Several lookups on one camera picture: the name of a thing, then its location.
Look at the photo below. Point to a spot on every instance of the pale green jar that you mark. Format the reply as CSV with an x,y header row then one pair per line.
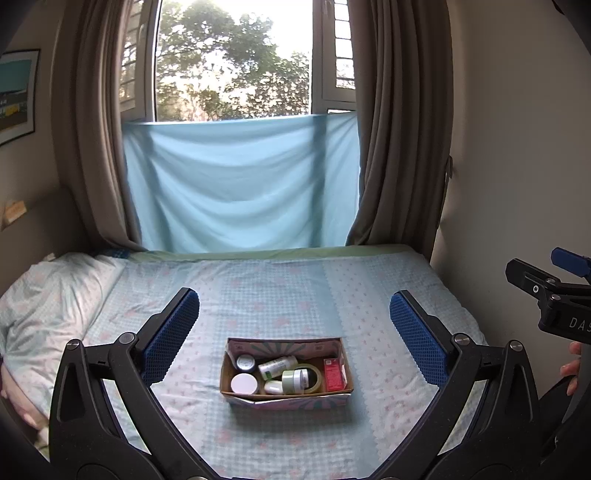
x,y
291,381

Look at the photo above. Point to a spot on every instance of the window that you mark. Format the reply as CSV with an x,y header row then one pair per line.
x,y
231,60

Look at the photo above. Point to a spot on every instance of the light blue hanging cloth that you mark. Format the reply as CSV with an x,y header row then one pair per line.
x,y
240,184

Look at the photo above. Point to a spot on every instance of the round silver tin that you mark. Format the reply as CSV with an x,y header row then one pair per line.
x,y
246,363

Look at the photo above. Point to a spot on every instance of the framed wall picture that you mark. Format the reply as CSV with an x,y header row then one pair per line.
x,y
16,97

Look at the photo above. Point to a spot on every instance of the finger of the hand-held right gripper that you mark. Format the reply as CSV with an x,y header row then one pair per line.
x,y
570,261
531,279

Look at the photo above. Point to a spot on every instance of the pink cloth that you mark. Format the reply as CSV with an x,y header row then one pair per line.
x,y
21,406

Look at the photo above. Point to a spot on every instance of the white plastic bottle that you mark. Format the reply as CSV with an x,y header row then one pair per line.
x,y
274,367

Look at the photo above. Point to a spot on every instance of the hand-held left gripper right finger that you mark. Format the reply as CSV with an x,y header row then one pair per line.
x,y
418,339

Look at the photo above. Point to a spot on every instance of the dark cloth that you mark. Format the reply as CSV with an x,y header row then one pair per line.
x,y
565,424

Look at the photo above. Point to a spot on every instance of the tan wall fixture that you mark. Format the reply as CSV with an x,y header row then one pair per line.
x,y
14,210

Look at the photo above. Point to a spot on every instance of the green label white jar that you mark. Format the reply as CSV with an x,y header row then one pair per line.
x,y
244,384

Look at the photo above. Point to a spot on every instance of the red carton box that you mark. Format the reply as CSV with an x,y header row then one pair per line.
x,y
334,374

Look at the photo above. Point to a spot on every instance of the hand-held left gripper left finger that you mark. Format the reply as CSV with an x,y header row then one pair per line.
x,y
168,339

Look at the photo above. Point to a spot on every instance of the pale green mattress sheet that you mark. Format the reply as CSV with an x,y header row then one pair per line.
x,y
277,253

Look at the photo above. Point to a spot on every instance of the cardboard box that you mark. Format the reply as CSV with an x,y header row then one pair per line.
x,y
286,401

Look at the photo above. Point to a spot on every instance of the floral checked pillow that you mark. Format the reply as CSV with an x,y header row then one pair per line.
x,y
46,314

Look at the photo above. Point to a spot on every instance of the yellow tape roll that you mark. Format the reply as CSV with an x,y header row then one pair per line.
x,y
315,376

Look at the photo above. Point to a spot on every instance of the person's right hand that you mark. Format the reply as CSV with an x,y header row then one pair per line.
x,y
571,369

